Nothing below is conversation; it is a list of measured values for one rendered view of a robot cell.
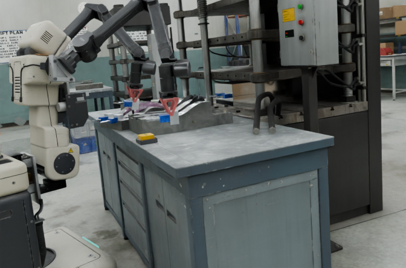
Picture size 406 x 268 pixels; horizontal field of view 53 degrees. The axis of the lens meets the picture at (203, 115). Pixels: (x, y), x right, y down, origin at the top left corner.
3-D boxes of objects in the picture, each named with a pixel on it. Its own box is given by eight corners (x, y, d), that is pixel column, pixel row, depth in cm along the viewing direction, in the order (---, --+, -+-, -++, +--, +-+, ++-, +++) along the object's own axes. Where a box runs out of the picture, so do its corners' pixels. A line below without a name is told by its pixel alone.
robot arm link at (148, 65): (138, 58, 218) (136, 47, 211) (159, 61, 217) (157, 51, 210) (132, 76, 212) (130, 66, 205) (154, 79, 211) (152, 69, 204)
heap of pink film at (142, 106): (135, 116, 233) (134, 102, 231) (119, 114, 246) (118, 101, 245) (171, 109, 249) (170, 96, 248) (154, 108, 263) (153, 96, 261)
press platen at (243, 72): (260, 104, 232) (258, 73, 229) (178, 92, 349) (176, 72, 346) (368, 88, 265) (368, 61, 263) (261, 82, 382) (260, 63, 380)
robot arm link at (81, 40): (144, 2, 203) (138, -15, 195) (164, 11, 196) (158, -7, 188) (77, 58, 186) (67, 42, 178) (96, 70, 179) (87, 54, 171)
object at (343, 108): (259, 128, 235) (258, 116, 234) (178, 109, 352) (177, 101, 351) (368, 110, 268) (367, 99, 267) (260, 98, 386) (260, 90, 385)
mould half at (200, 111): (143, 137, 198) (140, 110, 196) (129, 130, 222) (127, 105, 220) (232, 122, 218) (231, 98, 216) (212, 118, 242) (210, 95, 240)
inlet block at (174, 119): (147, 127, 163) (145, 114, 162) (145, 125, 168) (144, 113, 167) (179, 124, 166) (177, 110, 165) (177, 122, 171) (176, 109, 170)
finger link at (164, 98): (177, 113, 170) (175, 91, 169) (180, 115, 163) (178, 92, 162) (161, 115, 169) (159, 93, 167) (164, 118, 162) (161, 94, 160)
